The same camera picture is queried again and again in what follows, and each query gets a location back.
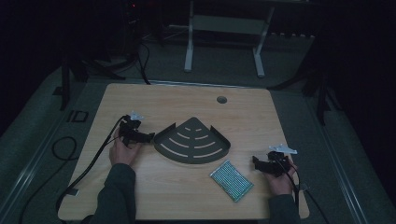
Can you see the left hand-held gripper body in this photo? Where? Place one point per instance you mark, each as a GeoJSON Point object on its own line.
{"type": "Point", "coordinates": [130, 127]}

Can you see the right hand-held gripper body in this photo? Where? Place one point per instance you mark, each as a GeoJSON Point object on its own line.
{"type": "Point", "coordinates": [277, 163]}

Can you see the green perforated board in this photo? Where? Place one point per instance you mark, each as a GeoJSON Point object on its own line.
{"type": "Point", "coordinates": [231, 181]}

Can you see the dark grey corner shelf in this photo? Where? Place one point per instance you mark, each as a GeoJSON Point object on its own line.
{"type": "Point", "coordinates": [193, 143]}

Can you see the person's right hand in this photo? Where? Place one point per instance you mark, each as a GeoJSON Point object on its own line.
{"type": "Point", "coordinates": [281, 184]}

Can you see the person's left hand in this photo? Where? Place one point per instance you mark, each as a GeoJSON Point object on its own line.
{"type": "Point", "coordinates": [123, 154]}

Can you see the black stand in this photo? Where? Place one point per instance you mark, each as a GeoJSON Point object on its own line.
{"type": "Point", "coordinates": [320, 93]}
{"type": "Point", "coordinates": [67, 81]}

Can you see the black tape patch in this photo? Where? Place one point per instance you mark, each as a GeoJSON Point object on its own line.
{"type": "Point", "coordinates": [72, 192]}

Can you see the white metal stand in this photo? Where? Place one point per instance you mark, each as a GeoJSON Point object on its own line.
{"type": "Point", "coordinates": [227, 26]}

